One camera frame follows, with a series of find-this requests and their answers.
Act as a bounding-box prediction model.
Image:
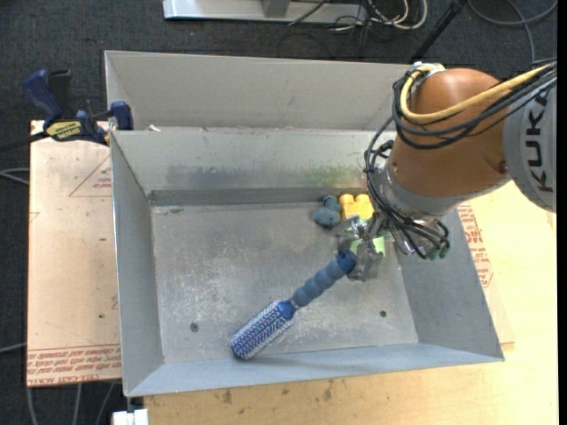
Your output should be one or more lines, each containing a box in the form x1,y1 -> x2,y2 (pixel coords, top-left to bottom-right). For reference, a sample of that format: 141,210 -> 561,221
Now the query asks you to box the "brown cardboard board red print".
26,120 -> 517,389

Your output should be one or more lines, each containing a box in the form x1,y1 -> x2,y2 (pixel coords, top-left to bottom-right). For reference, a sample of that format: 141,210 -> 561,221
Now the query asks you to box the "yellow toy block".
338,192 -> 376,221

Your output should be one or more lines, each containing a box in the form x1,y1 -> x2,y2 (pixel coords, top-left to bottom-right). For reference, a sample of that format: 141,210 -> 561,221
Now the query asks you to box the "blue round hairbrush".
229,250 -> 358,361

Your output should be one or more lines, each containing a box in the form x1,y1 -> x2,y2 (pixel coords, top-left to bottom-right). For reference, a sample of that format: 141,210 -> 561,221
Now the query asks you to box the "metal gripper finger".
332,217 -> 363,251
347,252 -> 384,282

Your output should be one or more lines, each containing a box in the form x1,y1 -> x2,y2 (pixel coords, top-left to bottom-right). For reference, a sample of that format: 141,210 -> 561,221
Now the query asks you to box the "grey metal bin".
104,50 -> 506,398

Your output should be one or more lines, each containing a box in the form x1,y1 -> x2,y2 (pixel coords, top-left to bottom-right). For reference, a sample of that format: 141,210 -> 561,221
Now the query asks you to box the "blue-grey lumpy toy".
312,195 -> 343,229

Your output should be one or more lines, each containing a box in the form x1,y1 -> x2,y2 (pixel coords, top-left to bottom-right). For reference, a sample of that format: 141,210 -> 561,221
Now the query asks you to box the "light green flat piece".
349,235 -> 387,257

